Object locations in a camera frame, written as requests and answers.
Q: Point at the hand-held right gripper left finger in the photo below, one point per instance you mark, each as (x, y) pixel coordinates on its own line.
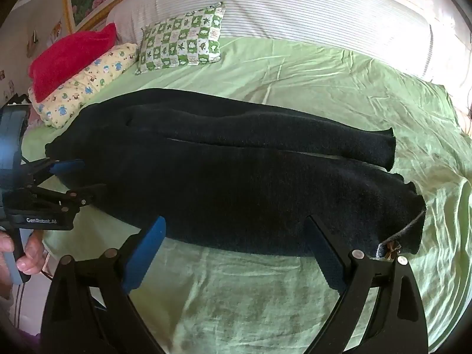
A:
(147, 250)

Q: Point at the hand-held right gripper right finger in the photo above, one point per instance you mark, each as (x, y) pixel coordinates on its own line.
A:
(324, 254)

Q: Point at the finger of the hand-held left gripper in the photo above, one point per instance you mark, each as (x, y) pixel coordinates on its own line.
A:
(70, 166)
(92, 191)

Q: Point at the black pants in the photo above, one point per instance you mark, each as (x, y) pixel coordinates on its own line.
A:
(221, 177)

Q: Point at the person's left hand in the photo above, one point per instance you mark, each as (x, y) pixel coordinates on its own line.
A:
(33, 254)

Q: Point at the red fluffy pillow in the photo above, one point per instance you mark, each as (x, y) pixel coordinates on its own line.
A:
(66, 62)

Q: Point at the yellow printed pillow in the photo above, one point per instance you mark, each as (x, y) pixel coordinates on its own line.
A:
(92, 77)

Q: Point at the green checkered pillow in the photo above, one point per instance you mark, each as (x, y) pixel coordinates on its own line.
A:
(180, 44)

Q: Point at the white striped bolster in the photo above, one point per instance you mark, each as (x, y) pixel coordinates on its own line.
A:
(295, 7)

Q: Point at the wall hook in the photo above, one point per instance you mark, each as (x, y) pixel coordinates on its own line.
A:
(35, 37)

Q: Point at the orange wall sticker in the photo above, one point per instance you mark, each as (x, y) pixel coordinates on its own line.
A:
(57, 27)

